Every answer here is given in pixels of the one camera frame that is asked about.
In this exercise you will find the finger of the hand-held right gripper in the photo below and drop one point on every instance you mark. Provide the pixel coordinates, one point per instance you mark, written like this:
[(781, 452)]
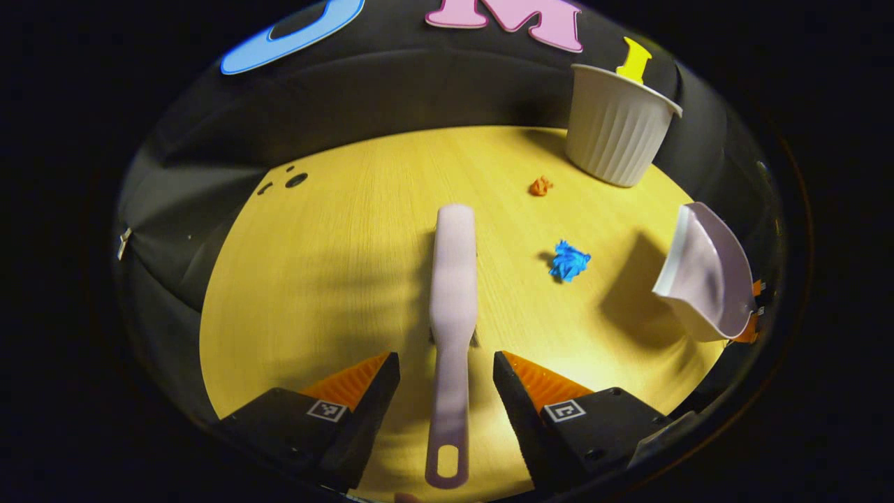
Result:
[(758, 288), (749, 330)]

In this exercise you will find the white ribbed garbage bin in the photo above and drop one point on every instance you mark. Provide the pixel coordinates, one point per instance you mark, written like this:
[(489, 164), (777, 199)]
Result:
[(614, 133)]

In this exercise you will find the blue paper scrap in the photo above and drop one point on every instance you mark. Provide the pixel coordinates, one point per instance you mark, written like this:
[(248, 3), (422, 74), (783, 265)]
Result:
[(570, 261)]

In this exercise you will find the small pink dustpan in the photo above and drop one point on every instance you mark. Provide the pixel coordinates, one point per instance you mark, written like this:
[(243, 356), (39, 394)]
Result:
[(709, 279)]

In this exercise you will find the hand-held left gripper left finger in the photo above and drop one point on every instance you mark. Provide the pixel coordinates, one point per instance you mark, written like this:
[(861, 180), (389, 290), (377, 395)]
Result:
[(367, 419)]

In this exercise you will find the small pink broom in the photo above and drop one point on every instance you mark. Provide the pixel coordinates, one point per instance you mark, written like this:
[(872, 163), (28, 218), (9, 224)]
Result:
[(452, 293)]

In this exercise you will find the black backdrop cloth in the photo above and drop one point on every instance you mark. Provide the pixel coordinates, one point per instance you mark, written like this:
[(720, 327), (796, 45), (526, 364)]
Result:
[(419, 84)]

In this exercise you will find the orange paper scrap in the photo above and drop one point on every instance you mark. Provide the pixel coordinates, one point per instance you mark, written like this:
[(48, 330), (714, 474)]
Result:
[(540, 186)]

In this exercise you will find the small white tag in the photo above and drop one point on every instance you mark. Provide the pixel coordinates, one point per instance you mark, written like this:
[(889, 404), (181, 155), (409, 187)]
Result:
[(124, 243)]

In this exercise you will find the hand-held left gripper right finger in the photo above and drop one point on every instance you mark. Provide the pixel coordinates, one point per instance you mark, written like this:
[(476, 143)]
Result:
[(520, 419)]

